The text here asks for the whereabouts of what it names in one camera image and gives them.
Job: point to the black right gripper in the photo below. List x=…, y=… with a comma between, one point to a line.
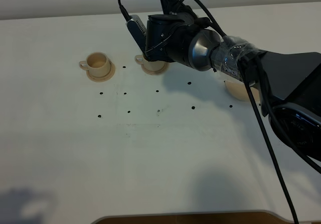
x=161, y=29

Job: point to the beige teacup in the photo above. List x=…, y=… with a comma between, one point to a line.
x=96, y=64
x=140, y=59

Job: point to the right beige cup saucer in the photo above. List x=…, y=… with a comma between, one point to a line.
x=163, y=70

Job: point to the beige teapot saucer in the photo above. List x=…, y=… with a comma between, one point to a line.
x=237, y=90

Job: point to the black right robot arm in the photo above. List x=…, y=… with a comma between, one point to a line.
x=288, y=84

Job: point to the right beige teacup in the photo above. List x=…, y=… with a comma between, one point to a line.
x=140, y=59

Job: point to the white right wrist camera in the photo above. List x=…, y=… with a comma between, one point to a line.
x=138, y=31

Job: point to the left beige cup saucer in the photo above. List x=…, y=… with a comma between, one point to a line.
x=104, y=78

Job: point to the left beige teacup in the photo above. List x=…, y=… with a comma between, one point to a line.
x=96, y=64

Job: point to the beige cup saucer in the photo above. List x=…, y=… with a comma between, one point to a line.
x=163, y=70
x=104, y=78

